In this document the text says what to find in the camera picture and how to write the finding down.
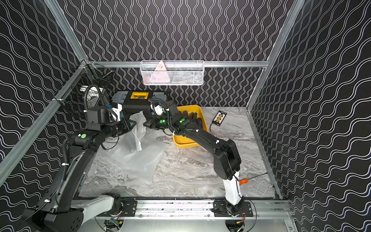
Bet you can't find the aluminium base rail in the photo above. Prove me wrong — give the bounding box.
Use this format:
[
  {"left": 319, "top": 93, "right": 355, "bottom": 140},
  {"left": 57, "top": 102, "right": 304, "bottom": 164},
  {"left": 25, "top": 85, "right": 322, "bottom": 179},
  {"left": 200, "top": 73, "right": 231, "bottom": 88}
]
[{"left": 57, "top": 198, "right": 293, "bottom": 221}]

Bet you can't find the pink triangular card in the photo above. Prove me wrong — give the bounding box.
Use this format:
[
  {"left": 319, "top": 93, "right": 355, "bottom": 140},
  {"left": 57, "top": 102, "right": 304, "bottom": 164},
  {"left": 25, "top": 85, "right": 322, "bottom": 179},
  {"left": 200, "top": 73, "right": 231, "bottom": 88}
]
[{"left": 148, "top": 61, "right": 170, "bottom": 84}]

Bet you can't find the black wire basket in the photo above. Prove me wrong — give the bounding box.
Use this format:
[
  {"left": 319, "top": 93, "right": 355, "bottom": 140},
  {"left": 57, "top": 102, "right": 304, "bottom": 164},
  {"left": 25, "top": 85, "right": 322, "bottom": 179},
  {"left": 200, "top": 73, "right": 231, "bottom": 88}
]
[{"left": 57, "top": 64, "right": 114, "bottom": 118}]

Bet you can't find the small black picture card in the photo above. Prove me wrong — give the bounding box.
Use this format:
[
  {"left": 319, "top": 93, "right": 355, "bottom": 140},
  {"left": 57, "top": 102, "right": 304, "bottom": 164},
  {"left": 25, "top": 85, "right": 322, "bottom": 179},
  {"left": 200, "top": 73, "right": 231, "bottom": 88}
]
[{"left": 212, "top": 110, "right": 227, "bottom": 126}]

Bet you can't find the white wire basket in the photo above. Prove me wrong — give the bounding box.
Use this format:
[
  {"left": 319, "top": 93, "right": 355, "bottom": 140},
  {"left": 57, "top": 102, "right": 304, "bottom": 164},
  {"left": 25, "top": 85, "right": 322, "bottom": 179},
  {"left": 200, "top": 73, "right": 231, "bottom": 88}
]
[{"left": 140, "top": 60, "right": 205, "bottom": 86}]

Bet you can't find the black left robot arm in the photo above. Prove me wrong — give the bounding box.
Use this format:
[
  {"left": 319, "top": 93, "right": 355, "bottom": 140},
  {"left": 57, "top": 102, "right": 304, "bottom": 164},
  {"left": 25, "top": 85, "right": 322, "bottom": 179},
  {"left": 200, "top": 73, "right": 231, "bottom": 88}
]
[{"left": 22, "top": 106, "right": 136, "bottom": 232}]

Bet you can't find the orange handled screwdriver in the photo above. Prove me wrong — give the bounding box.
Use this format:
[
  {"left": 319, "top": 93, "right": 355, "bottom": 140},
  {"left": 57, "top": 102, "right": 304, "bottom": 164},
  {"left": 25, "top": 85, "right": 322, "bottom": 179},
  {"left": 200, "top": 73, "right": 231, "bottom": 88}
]
[{"left": 239, "top": 173, "right": 268, "bottom": 185}]

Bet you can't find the pile of toy eggplants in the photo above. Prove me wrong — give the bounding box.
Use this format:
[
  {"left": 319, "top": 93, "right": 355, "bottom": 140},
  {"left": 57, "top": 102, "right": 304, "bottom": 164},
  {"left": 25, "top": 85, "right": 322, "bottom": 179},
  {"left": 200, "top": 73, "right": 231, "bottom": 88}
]
[{"left": 182, "top": 111, "right": 203, "bottom": 128}]

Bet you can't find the clear zip-top bag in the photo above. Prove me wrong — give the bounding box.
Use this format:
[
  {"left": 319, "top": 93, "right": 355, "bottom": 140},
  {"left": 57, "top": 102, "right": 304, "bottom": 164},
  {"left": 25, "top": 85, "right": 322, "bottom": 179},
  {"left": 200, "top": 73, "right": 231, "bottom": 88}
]
[{"left": 114, "top": 111, "right": 146, "bottom": 155}]

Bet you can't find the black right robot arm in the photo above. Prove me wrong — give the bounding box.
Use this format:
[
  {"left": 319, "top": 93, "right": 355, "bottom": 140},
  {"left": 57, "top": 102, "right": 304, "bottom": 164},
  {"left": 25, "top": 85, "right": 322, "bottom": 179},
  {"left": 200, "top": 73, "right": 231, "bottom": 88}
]
[{"left": 144, "top": 111, "right": 244, "bottom": 216}]

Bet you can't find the stack of clear zip-top bags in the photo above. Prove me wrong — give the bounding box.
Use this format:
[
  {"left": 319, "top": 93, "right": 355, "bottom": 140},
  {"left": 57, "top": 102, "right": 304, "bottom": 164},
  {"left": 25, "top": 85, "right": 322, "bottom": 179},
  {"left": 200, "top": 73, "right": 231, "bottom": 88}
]
[{"left": 108, "top": 136, "right": 169, "bottom": 183}]

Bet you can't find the yellow plastic bin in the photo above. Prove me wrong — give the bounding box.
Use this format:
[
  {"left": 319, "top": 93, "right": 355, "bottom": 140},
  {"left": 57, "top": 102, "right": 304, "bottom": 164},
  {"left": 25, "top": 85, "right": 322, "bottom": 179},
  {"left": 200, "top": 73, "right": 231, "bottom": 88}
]
[{"left": 172, "top": 105, "right": 209, "bottom": 149}]

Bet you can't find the black toolbox with blue latches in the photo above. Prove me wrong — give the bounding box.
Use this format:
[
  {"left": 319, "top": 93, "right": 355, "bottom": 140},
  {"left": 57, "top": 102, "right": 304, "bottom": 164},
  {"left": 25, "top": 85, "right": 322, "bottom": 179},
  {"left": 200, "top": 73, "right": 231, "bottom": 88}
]
[{"left": 112, "top": 90, "right": 170, "bottom": 119}]

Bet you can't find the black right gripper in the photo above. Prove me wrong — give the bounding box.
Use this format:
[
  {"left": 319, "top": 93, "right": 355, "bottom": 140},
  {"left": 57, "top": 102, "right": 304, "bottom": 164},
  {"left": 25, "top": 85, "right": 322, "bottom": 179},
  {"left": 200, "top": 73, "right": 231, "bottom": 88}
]
[{"left": 142, "top": 116, "right": 174, "bottom": 130}]

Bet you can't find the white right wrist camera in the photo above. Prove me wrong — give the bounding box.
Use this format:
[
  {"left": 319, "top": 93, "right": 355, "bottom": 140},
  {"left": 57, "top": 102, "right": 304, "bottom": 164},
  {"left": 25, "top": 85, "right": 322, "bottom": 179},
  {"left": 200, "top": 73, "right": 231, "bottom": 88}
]
[{"left": 154, "top": 105, "right": 164, "bottom": 117}]

